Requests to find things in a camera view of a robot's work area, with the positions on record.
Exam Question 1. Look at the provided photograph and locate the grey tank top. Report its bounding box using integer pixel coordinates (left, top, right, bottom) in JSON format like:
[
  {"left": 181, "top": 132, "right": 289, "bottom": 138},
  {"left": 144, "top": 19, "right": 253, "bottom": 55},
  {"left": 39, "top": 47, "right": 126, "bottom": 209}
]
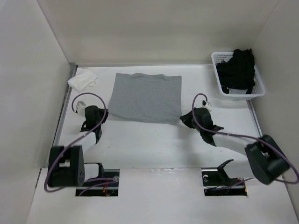
[{"left": 108, "top": 73, "right": 182, "bottom": 124}]

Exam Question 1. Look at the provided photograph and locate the black tank tops pile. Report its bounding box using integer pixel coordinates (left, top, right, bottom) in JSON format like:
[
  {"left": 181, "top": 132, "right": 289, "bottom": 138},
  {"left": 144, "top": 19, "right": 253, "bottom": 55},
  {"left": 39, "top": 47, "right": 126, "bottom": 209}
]
[{"left": 216, "top": 49, "right": 255, "bottom": 94}]

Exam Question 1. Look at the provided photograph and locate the white plastic basket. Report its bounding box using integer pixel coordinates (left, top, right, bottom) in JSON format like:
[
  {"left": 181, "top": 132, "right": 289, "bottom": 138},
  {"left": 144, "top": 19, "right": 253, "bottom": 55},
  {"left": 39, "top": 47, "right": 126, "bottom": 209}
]
[{"left": 211, "top": 52, "right": 265, "bottom": 100}]

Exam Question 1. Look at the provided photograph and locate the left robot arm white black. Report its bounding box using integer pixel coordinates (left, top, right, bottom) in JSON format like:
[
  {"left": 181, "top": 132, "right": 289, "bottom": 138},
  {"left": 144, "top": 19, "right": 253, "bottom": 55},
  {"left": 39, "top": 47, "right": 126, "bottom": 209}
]
[{"left": 45, "top": 105, "right": 108, "bottom": 188}]

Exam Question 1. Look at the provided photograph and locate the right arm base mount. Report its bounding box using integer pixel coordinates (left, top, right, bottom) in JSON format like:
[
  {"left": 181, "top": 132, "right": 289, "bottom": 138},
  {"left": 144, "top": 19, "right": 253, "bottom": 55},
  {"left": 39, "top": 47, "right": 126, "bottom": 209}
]
[{"left": 201, "top": 159, "right": 247, "bottom": 196}]

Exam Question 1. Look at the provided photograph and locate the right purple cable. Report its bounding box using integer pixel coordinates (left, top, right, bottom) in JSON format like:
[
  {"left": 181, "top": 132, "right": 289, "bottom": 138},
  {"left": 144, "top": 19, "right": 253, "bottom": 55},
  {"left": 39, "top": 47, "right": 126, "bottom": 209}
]
[{"left": 192, "top": 93, "right": 299, "bottom": 189}]

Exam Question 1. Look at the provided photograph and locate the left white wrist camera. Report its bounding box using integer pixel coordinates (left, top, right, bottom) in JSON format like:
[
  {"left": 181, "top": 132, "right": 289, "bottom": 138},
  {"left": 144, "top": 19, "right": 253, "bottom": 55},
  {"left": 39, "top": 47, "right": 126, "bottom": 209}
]
[{"left": 75, "top": 101, "right": 86, "bottom": 117}]

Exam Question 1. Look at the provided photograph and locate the folded white tank top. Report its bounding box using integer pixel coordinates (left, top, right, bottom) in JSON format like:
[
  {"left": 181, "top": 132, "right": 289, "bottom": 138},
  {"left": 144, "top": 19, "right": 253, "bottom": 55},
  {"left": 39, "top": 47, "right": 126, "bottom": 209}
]
[{"left": 67, "top": 70, "right": 98, "bottom": 92}]

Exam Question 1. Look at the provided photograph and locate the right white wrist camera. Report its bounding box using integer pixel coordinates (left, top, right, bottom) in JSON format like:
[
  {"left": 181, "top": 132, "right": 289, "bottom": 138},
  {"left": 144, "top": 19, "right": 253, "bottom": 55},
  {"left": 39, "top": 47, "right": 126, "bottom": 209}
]
[{"left": 202, "top": 100, "right": 212, "bottom": 112}]

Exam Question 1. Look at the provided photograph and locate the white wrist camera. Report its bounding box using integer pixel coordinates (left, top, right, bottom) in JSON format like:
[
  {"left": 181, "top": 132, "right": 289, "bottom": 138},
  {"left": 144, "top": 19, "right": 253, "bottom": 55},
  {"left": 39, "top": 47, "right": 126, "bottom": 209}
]
[
  {"left": 75, "top": 101, "right": 86, "bottom": 117},
  {"left": 202, "top": 100, "right": 212, "bottom": 112}
]

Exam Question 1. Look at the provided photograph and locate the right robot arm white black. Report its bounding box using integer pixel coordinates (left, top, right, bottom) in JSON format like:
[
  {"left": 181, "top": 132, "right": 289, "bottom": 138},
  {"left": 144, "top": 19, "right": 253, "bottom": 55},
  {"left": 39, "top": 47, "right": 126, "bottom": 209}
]
[{"left": 179, "top": 107, "right": 290, "bottom": 185}]

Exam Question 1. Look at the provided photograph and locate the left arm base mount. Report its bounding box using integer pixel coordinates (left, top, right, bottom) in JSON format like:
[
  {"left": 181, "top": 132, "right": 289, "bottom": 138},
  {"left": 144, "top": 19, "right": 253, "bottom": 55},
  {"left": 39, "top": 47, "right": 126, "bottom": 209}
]
[{"left": 75, "top": 163, "right": 120, "bottom": 197}]

